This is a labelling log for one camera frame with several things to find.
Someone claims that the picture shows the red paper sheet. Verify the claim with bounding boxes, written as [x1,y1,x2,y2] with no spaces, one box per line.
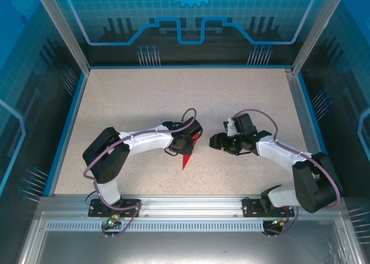
[182,132,202,171]

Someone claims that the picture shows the aluminium base beam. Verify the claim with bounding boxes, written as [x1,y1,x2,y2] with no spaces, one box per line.
[37,195,346,218]

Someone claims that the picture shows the blue table border strip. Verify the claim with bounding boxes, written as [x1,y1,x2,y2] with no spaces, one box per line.
[297,73,336,175]
[86,64,294,70]
[43,72,89,197]

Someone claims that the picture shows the grey metal floor plate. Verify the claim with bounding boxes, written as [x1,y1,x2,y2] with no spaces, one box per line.
[17,211,365,264]

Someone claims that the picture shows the blue printed side panel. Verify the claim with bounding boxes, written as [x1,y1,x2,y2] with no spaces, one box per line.
[0,0,87,264]
[300,0,370,218]

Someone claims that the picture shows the blue printed rear panel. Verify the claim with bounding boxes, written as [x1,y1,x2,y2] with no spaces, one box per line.
[47,0,333,67]

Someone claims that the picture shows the thin black right camera cable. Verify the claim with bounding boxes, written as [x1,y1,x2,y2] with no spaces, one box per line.
[231,148,255,157]

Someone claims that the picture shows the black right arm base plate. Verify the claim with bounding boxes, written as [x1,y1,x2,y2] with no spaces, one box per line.
[242,197,293,218]

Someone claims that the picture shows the aluminium side rail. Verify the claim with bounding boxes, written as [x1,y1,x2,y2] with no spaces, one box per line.
[284,68,323,163]

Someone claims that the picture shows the slotted grey cable duct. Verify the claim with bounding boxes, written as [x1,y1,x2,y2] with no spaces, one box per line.
[45,221,266,233]

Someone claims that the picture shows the right cable connector green light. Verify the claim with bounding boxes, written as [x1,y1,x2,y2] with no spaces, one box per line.
[271,217,290,228]

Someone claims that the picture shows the cable connector green light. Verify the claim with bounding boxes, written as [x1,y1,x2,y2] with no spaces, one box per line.
[105,214,121,229]
[271,217,290,228]

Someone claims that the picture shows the left cable connector green light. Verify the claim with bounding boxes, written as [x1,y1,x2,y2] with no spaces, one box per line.
[105,214,121,229]

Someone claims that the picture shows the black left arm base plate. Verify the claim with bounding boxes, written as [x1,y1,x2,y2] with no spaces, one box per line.
[88,198,142,218]

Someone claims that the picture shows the aluminium frame post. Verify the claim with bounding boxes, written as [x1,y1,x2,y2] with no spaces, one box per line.
[31,0,91,74]
[291,0,347,74]

